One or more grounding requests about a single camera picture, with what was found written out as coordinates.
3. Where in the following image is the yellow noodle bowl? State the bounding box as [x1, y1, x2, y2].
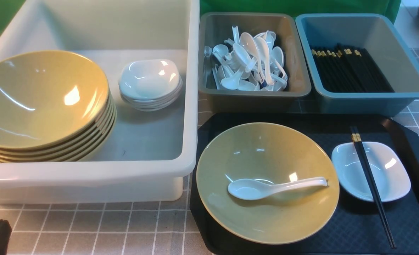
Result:
[194, 123, 340, 245]

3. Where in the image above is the white ceramic soup spoon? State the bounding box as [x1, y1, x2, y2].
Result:
[227, 176, 328, 201]

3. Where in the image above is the black chopstick pair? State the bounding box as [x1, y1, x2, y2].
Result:
[349, 125, 397, 249]

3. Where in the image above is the white square sauce dish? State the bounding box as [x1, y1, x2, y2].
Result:
[331, 141, 412, 202]

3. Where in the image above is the large white plastic tub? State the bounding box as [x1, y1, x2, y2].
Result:
[0, 0, 200, 204]

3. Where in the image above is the stack of white dishes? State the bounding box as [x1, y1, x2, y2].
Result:
[118, 59, 183, 112]

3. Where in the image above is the pile of white spoons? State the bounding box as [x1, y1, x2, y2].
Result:
[203, 27, 288, 92]

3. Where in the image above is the pile of black chopsticks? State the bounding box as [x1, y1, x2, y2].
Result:
[311, 43, 394, 93]

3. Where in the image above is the blue plastic chopstick bin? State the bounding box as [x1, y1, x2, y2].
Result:
[295, 13, 419, 117]

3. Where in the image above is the stack of yellow bowls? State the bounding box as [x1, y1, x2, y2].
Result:
[0, 50, 117, 163]

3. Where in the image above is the black serving tray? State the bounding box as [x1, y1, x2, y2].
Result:
[190, 113, 419, 255]

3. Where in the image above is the green backdrop board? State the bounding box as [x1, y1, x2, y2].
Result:
[0, 0, 401, 35]

